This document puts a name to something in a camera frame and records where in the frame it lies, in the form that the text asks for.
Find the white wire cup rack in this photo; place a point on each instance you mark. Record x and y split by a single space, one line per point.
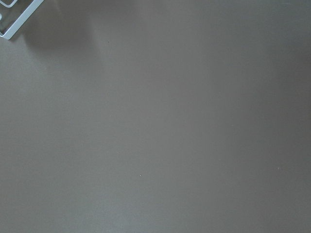
14 13

